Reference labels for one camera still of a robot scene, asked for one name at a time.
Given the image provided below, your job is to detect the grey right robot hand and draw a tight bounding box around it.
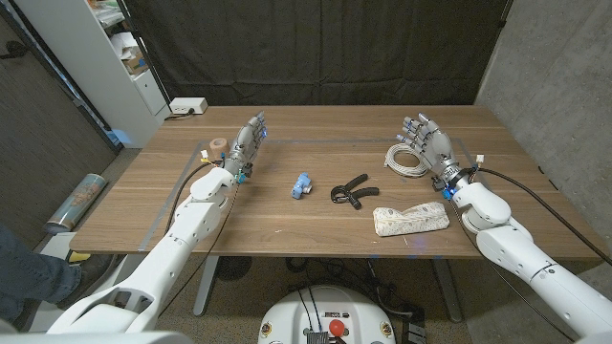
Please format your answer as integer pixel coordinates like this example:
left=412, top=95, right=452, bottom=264
left=395, top=112, right=477, bottom=195

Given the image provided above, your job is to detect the black shoe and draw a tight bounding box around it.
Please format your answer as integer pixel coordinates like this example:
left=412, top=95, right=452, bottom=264
left=56, top=253, right=116, bottom=310

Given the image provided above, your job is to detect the black door handle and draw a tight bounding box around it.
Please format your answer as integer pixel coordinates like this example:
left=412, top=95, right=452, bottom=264
left=0, top=40, right=30, bottom=61

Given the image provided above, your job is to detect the blue plastic fitting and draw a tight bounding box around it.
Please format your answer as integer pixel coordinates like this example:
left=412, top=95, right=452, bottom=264
left=290, top=172, right=313, bottom=201

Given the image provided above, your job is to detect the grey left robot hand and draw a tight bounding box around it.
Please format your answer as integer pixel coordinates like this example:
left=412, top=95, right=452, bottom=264
left=222, top=110, right=268, bottom=185

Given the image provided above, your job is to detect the tan bandage tape roll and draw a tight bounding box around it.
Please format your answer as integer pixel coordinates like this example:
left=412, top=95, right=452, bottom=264
left=208, top=137, right=230, bottom=161

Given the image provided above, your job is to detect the white papers pile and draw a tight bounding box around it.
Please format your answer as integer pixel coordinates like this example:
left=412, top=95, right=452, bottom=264
left=109, top=32, right=140, bottom=61

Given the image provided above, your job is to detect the black round ribbed disc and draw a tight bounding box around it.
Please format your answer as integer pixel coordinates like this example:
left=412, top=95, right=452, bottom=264
left=214, top=256, right=253, bottom=282

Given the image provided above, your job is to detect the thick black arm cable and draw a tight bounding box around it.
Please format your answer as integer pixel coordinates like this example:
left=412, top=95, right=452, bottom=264
left=475, top=166, right=612, bottom=267
left=164, top=160, right=226, bottom=235

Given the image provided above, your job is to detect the black power brick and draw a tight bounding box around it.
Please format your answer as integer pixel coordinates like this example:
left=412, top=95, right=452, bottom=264
left=401, top=312, right=427, bottom=344

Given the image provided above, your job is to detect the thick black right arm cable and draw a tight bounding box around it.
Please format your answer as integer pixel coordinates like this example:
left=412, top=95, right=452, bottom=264
left=475, top=166, right=612, bottom=267

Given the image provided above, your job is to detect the printed cylinder tube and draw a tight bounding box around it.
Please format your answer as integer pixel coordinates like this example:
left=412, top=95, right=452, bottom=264
left=43, top=172, right=108, bottom=234

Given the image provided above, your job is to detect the person's leg in jeans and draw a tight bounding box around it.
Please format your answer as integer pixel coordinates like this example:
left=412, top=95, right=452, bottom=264
left=0, top=224, right=82, bottom=322

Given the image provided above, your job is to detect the brown cardboard box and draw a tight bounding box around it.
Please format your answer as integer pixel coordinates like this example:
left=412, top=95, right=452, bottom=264
left=121, top=50, right=149, bottom=76

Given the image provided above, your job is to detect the grey table leg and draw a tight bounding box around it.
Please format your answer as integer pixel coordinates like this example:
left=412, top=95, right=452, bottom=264
left=430, top=258, right=464, bottom=324
left=192, top=255, right=221, bottom=317

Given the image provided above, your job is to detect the black grip trainer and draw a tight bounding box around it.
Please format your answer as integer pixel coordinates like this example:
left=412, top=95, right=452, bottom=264
left=330, top=173, right=381, bottom=211

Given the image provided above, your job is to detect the white shelf cabinet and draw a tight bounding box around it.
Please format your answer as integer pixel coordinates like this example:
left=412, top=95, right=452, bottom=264
left=13, top=0, right=172, bottom=149

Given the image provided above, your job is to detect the coiled white cable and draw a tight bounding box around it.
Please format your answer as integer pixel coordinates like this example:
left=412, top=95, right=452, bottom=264
left=383, top=142, right=430, bottom=179

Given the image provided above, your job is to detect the white power strip box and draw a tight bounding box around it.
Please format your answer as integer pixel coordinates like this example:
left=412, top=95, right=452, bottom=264
left=168, top=97, right=209, bottom=116

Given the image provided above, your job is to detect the white patterned pen bag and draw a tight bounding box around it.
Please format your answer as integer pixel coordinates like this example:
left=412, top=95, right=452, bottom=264
left=372, top=201, right=451, bottom=238

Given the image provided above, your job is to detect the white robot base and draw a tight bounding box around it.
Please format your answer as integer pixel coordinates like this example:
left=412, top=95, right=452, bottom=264
left=256, top=285, right=397, bottom=344

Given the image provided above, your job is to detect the black fabric curtain backdrop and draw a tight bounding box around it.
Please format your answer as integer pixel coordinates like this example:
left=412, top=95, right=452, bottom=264
left=122, top=0, right=514, bottom=107

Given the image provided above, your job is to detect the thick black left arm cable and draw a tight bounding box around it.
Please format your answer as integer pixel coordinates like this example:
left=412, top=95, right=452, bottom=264
left=164, top=160, right=226, bottom=235

